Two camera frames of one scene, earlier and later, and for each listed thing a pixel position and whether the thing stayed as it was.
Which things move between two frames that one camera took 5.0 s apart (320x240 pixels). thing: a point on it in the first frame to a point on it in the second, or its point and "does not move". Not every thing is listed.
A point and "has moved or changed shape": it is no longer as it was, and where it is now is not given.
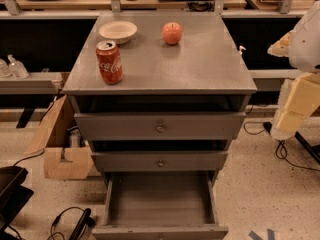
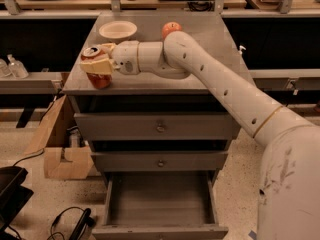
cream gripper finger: (287, 124) to (108, 46)
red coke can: (109, 60) has moved or changed shape
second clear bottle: (4, 69) does not move
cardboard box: (67, 156) does not move
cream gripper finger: (304, 97) to (104, 66)
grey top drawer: (159, 126) does not move
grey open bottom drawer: (160, 205) does not move
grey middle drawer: (158, 161) does not move
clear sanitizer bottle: (17, 68) does not move
